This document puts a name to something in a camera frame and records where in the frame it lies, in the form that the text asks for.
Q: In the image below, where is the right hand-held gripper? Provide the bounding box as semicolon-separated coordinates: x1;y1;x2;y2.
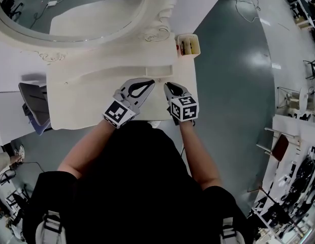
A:
163;82;200;127

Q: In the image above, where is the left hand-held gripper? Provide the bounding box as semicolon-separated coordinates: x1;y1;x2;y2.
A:
102;77;156;130

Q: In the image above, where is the white vanity dressing table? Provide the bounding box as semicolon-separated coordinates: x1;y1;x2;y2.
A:
46;34;199;131

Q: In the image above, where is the person's left forearm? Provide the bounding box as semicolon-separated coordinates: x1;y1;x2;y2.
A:
57;117;124;180

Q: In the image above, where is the person's right forearm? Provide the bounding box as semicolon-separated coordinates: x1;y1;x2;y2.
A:
178;120;223;191

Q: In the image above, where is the white organizer box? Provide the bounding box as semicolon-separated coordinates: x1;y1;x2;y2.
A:
175;33;201;59

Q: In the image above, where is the oval white ornate mirror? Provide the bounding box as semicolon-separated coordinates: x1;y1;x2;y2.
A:
0;0;177;64

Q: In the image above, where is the person's black t-shirt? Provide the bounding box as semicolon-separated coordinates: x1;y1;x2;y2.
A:
22;122;255;244

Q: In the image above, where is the grey office chair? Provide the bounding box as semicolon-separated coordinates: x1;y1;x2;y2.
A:
18;82;52;137

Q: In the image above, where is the white cluttered table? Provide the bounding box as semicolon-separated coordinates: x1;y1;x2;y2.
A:
247;113;315;241

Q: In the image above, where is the brown metal-framed chair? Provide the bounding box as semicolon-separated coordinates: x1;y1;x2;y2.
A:
256;127;302;164

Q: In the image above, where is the white desk with clutter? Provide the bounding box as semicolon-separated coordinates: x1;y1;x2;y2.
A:
284;0;315;31

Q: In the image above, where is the thin floor cable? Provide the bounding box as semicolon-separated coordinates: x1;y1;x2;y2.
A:
233;0;262;23

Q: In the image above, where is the black floor cable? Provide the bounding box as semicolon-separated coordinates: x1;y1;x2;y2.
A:
16;161;46;174

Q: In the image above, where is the grey backpack strap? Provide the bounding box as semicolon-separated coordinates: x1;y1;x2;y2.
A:
35;210;66;244
219;217;245;244

